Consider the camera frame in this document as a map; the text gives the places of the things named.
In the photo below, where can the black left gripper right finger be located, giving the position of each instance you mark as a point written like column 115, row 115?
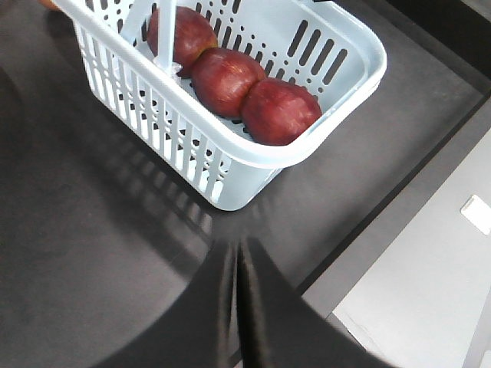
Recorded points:
column 277, row 328

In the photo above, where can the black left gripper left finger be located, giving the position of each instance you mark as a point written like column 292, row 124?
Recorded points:
column 194, row 331

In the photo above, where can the red apple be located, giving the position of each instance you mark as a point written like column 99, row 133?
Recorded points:
column 193, row 35
column 276, row 113
column 222, row 78

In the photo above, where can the light blue plastic basket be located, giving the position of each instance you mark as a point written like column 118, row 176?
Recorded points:
column 127, row 51

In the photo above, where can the metal floor outlet plate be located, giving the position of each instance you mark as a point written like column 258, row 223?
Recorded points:
column 477, row 212

